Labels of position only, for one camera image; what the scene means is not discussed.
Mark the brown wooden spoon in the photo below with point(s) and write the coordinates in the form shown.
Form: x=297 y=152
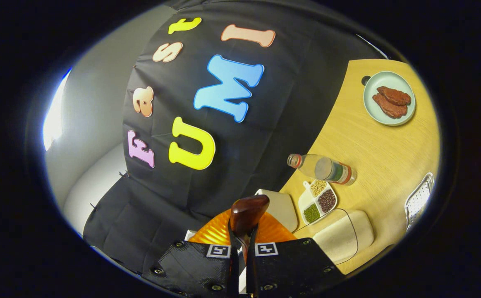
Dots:
x=248 y=211

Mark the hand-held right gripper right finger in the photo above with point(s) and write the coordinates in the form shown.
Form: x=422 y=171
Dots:
x=294 y=269

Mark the white toaster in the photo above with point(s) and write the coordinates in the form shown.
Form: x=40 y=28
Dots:
x=279 y=209

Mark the pale green plate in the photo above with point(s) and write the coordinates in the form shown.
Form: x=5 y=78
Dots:
x=379 y=114

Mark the clear tray of white rice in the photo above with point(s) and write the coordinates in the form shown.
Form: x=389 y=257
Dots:
x=339 y=238

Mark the black backdrop cloth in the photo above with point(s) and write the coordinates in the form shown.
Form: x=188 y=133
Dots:
x=265 y=136

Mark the clear plastic bottle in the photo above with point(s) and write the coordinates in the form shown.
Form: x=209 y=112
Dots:
x=327 y=169

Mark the white divided bean dish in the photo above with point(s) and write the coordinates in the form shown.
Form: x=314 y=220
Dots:
x=319 y=198

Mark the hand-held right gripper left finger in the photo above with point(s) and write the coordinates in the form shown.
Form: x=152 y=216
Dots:
x=190 y=269

